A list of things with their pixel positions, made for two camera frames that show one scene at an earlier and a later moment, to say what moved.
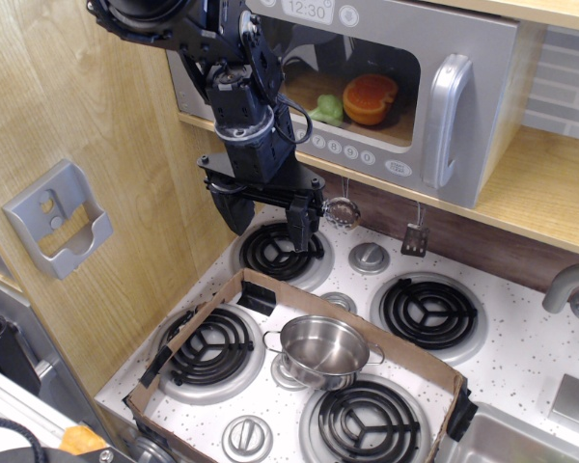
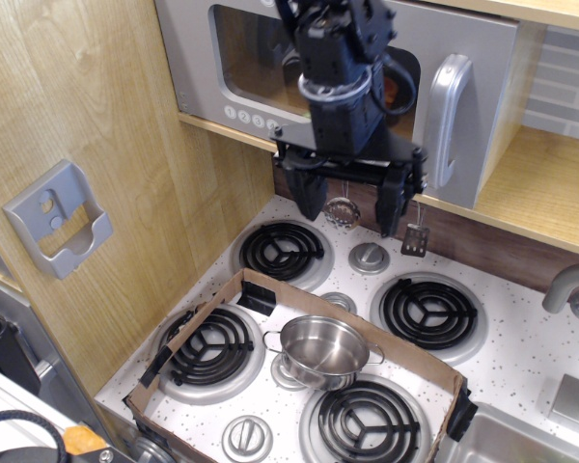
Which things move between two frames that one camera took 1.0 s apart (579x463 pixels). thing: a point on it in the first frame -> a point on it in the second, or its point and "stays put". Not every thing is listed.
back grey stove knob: (369, 258) stays put
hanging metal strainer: (342, 211) stays put
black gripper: (270, 169) -> (348, 137)
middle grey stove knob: (341, 299) stays put
